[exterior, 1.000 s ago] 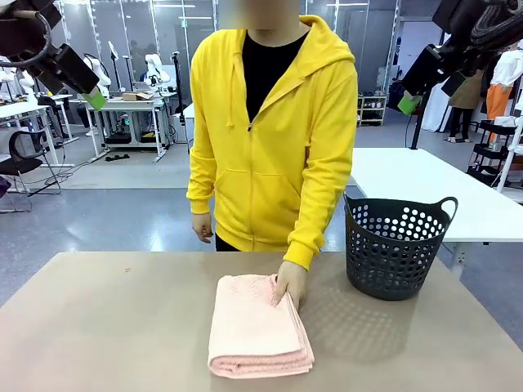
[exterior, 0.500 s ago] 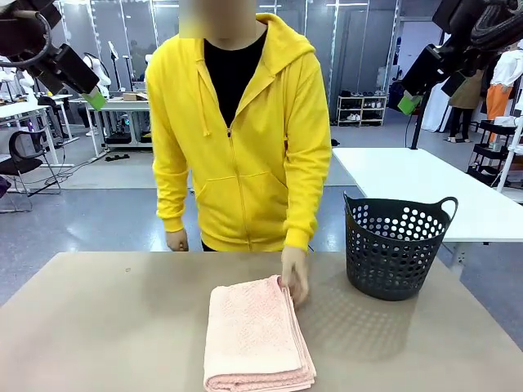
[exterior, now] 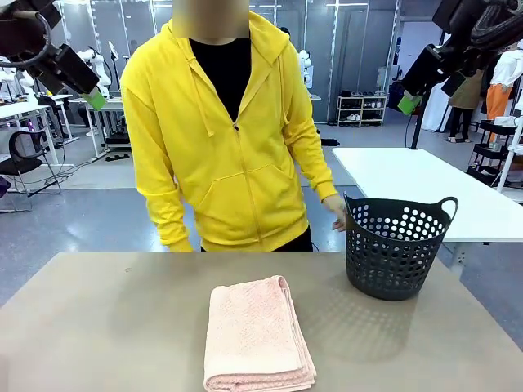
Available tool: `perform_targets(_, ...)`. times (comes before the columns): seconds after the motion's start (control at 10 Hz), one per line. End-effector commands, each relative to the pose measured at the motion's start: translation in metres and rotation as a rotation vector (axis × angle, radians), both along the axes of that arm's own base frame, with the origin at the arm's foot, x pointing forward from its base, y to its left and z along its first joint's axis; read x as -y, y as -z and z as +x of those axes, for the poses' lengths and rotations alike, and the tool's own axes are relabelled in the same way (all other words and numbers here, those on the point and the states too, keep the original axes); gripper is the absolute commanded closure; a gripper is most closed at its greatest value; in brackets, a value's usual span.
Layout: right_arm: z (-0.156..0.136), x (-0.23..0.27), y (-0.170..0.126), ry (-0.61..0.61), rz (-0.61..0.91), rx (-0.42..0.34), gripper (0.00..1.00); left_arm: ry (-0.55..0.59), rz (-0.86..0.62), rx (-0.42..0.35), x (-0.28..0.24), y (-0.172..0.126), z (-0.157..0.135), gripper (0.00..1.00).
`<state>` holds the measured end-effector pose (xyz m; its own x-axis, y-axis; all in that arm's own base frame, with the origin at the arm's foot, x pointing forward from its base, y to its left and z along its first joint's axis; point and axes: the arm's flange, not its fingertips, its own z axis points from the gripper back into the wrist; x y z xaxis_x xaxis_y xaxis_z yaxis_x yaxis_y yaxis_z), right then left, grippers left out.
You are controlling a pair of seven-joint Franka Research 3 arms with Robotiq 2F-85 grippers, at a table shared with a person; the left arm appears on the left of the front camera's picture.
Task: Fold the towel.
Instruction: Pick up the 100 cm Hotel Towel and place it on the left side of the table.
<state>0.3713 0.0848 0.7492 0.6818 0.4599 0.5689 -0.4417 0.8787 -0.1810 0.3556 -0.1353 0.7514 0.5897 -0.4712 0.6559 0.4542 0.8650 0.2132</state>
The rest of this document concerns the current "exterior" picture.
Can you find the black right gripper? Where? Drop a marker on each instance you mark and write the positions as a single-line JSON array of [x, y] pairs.
[[425, 69]]

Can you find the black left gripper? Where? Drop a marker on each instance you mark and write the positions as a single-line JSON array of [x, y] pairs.
[[75, 69]]

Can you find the dark grey perforated basket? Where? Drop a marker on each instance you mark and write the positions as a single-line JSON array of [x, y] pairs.
[[388, 265]]

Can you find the pink terry towel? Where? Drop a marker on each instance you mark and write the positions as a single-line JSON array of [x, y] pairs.
[[253, 339]]

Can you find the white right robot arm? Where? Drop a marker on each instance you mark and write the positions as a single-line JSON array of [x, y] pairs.
[[453, 16]]

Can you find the person's right forearm yellow sleeve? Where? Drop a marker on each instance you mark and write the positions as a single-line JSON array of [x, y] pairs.
[[167, 220]]

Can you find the person's left forearm yellow sleeve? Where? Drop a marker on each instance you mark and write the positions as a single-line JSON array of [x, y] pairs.
[[316, 171]]

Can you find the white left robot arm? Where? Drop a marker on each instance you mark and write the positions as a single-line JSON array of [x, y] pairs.
[[16, 43]]

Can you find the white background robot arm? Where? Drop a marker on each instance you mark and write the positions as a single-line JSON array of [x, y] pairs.
[[98, 65]]

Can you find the person's left hand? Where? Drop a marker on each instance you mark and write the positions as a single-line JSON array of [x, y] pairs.
[[338, 210]]

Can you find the white desk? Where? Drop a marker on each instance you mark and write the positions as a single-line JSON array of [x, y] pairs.
[[24, 108], [102, 104]]

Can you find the black stand pole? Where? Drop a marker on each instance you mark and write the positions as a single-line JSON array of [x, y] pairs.
[[417, 126]]

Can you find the white shoe rack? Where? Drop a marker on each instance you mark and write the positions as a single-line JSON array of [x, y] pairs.
[[361, 108]]

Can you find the background person in apron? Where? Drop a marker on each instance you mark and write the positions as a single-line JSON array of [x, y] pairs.
[[463, 102]]

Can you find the black power strip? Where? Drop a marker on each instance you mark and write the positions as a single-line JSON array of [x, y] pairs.
[[118, 157]]

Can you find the large white table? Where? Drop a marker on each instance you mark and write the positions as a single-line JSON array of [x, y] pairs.
[[400, 175]]

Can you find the black office chair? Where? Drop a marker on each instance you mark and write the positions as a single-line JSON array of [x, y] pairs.
[[24, 151]]

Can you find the black item on floor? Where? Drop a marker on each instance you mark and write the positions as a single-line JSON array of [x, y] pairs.
[[330, 142]]

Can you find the black utility cart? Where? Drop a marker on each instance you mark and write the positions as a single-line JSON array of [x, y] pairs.
[[488, 151]]

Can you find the mannequin with orange trousers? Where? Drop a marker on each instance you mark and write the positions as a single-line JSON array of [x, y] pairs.
[[500, 90]]

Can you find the person in yellow hoodie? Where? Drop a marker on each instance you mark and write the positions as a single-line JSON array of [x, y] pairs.
[[229, 175]]

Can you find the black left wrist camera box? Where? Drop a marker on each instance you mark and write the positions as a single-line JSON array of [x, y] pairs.
[[49, 77]]

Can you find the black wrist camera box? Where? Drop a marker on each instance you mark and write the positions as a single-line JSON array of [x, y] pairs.
[[49, 77], [454, 85]]

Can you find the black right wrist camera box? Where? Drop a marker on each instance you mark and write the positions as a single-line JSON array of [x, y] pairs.
[[454, 85]]

